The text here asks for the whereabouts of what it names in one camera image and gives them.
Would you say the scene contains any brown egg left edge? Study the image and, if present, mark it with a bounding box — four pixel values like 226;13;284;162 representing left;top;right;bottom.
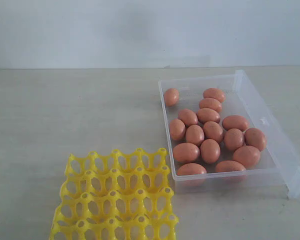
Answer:
169;118;186;141

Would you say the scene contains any yellow plastic egg tray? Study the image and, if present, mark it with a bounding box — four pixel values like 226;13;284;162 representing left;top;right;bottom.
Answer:
49;148;179;240

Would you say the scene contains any clear plastic container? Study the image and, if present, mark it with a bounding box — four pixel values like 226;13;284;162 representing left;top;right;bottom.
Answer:
158;70;300;199

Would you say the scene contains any brown egg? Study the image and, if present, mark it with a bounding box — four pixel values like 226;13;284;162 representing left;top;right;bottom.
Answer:
244;127;267;152
203;121;224;144
215;160;247;183
185;124;205;147
163;88;179;107
200;139;221;164
176;163;207;187
232;145;261;168
222;115;250;132
172;142;200;164
196;108;221;124
198;97;222;113
223;128;245;151
178;108;198;127
202;88;226;103

